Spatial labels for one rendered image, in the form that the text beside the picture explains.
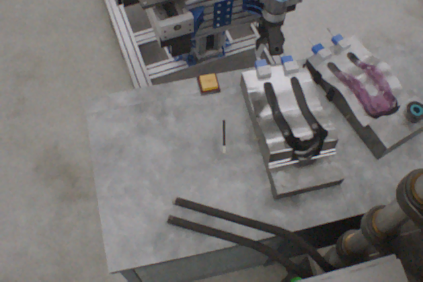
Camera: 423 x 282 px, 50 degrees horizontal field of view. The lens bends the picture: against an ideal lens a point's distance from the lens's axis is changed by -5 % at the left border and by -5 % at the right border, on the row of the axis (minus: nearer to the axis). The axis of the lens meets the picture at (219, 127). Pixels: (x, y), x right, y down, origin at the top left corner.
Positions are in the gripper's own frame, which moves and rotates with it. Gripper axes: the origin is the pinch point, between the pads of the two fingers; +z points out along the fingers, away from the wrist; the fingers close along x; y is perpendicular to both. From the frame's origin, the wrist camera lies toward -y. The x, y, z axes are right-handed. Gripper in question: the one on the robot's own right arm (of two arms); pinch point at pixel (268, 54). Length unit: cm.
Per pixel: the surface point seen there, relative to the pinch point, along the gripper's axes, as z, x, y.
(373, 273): -46, 9, -88
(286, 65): 9.2, -8.8, -0.3
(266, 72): 9.2, 0.0, -1.7
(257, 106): 12.5, 6.5, -13.8
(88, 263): 101, 92, -38
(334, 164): 14.9, -15.4, -41.8
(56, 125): 101, 100, 45
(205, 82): 17.2, 22.5, 3.3
